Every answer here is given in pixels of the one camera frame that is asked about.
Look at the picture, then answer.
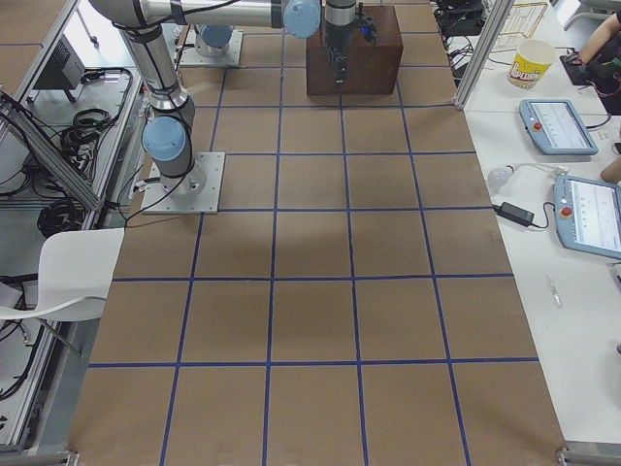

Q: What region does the black gripper near corn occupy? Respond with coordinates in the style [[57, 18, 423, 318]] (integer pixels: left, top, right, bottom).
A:
[[323, 21, 359, 85]]

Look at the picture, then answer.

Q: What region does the grey robot arm near corn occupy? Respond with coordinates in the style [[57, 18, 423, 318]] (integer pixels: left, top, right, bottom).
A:
[[91, 1, 360, 93]]

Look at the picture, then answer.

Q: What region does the dark wooden drawer cabinet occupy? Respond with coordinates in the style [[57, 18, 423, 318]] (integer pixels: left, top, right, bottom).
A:
[[305, 4, 404, 96]]

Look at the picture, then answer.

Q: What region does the popcorn paper bucket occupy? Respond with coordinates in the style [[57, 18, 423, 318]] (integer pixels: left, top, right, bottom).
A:
[[507, 39, 556, 89]]

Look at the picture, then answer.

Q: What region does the white light bulb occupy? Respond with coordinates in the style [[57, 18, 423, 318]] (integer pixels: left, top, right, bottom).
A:
[[486, 165, 518, 191]]

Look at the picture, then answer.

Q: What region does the blue teach pendant far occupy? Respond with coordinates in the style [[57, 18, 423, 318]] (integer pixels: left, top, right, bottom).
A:
[[518, 99, 599, 156]]

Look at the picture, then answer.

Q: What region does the blue teach pendant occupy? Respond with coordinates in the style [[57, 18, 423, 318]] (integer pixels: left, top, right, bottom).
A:
[[518, 99, 599, 156], [553, 175, 620, 259]]

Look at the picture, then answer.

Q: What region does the black power adapter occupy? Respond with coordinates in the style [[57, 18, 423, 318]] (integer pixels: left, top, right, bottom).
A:
[[493, 202, 535, 227]]

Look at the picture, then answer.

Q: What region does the blue teach pendant near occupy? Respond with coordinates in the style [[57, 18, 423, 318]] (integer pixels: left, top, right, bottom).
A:
[[553, 175, 620, 259]]

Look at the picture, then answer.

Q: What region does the cardboard tube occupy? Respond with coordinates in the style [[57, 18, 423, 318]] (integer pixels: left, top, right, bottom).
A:
[[600, 158, 621, 183]]

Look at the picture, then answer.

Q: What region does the white plastic chair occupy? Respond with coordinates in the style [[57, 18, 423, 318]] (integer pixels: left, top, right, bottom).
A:
[[1, 228, 124, 322]]

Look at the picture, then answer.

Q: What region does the aluminium frame post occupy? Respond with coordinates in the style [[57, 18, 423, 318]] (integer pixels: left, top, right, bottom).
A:
[[453, 0, 513, 110]]

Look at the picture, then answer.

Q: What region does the gold wire rack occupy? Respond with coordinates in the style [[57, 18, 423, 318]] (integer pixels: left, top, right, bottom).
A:
[[493, 1, 548, 51]]

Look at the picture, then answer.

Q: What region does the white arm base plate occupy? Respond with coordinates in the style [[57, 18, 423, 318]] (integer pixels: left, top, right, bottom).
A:
[[141, 151, 225, 215]]

